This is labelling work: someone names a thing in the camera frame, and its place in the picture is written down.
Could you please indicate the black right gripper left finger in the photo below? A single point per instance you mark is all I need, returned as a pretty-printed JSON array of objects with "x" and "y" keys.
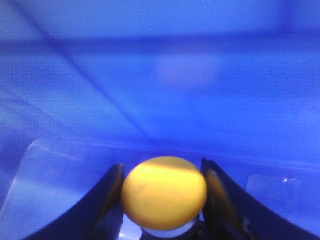
[{"x": 97, "y": 216}]

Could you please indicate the yellow mushroom push button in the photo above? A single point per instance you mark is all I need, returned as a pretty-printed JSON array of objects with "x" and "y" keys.
[{"x": 164, "y": 196}]

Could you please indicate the blue plastic bin right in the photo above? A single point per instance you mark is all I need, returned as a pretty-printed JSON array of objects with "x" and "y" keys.
[{"x": 85, "y": 84}]

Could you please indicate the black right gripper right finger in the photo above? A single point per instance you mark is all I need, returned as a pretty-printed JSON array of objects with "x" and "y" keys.
[{"x": 230, "y": 213}]

